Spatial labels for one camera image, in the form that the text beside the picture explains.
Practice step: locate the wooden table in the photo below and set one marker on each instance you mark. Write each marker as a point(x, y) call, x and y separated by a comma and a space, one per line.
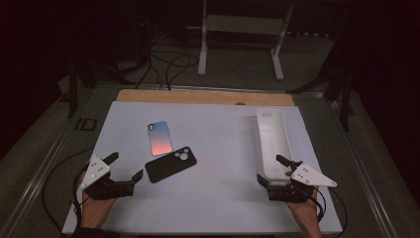
point(198, 97)

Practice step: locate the person's right hand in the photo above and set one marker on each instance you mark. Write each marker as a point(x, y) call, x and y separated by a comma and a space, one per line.
point(308, 214)

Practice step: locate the black stand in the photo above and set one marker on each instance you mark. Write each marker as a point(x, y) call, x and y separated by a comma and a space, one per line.
point(72, 99)
point(345, 105)

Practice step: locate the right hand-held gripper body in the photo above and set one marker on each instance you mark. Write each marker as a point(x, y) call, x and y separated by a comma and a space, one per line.
point(294, 193)

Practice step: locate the white table board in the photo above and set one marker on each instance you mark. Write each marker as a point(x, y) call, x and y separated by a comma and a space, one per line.
point(211, 198)

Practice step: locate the person's left hand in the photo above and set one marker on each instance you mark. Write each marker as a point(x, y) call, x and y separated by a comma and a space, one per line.
point(95, 213)

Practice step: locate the blue pink gradient phone case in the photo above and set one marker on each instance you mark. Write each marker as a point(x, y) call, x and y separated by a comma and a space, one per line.
point(160, 139)

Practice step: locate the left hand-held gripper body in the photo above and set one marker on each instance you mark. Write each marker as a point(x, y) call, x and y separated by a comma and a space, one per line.
point(99, 190)

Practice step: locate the metal floor rail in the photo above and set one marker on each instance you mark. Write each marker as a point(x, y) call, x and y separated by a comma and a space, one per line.
point(363, 172)
point(36, 180)

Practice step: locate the white plastic bin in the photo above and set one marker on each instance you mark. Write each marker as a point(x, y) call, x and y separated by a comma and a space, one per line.
point(273, 142)

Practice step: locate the white metal stand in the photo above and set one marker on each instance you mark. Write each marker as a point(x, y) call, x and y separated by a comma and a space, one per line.
point(244, 23)

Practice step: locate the black phone case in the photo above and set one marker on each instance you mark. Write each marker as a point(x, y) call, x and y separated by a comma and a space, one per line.
point(166, 167)

